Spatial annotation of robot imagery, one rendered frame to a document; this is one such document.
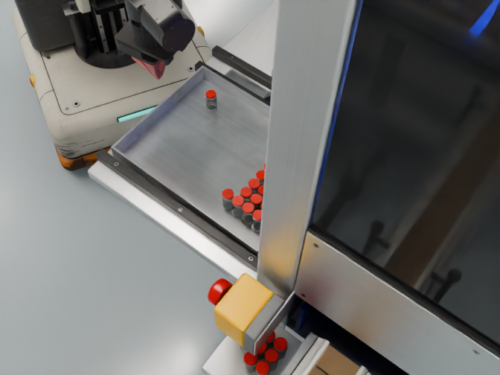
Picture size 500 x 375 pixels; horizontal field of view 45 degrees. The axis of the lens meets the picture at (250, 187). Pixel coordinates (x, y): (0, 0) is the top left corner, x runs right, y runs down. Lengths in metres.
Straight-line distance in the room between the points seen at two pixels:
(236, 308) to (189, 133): 0.45
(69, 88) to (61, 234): 0.49
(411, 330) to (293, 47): 0.39
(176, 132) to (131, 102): 0.87
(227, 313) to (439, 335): 0.29
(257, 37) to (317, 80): 0.85
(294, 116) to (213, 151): 0.61
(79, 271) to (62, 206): 0.26
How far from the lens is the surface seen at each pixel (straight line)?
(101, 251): 2.07
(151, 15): 0.88
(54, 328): 2.00
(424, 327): 0.72
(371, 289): 0.72
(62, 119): 2.04
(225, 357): 0.98
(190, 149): 1.15
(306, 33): 0.48
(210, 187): 1.10
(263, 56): 1.31
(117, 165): 1.13
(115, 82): 2.10
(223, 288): 0.87
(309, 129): 0.55
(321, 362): 0.93
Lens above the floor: 1.82
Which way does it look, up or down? 58 degrees down
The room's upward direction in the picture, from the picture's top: 2 degrees clockwise
